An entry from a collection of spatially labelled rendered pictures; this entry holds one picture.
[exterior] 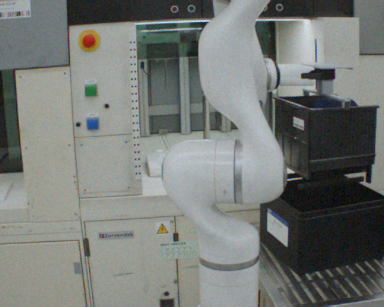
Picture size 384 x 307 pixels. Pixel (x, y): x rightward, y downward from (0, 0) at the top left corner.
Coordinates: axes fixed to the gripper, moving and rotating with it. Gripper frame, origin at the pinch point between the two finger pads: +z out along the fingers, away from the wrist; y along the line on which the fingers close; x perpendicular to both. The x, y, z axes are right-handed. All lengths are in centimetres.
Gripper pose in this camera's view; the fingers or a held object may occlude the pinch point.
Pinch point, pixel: (324, 72)
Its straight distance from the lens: 159.7
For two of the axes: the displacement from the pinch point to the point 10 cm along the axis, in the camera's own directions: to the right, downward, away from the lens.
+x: -0.3, -9.7, -2.3
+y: 2.8, 2.1, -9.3
